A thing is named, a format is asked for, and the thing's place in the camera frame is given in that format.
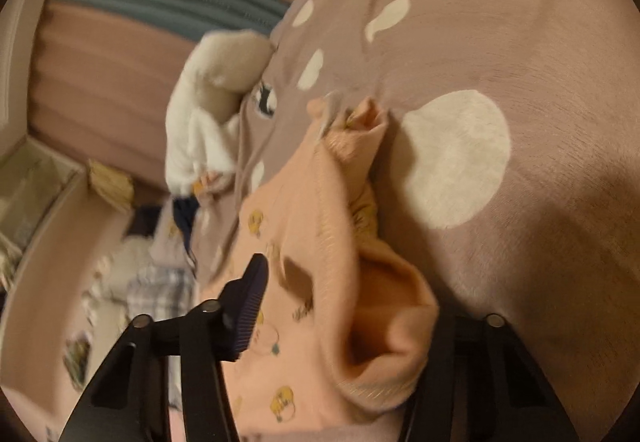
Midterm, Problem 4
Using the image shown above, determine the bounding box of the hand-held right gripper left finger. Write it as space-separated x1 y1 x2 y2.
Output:
57 253 271 442

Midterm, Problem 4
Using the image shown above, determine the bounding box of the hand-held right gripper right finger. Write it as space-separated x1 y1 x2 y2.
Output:
400 313 581 442

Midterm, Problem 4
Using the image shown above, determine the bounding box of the pink printed long-sleeve shirt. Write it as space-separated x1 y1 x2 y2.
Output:
197 96 441 442

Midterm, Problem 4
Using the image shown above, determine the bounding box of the grey plaid cloth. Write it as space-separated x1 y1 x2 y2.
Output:
125 266 197 323

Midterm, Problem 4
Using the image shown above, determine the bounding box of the navy cloth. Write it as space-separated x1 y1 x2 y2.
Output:
172 194 201 255

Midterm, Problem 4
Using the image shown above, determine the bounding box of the small orange cloth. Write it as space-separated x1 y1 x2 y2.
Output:
195 172 232 195

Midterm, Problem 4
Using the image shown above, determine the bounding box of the white fluffy blanket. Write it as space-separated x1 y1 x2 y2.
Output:
165 29 276 197

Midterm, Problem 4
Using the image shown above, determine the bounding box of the yellow curtain tassel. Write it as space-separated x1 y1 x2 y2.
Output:
87 158 136 216

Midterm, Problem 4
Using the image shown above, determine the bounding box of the brown spotted blanket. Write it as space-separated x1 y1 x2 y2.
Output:
190 0 640 442

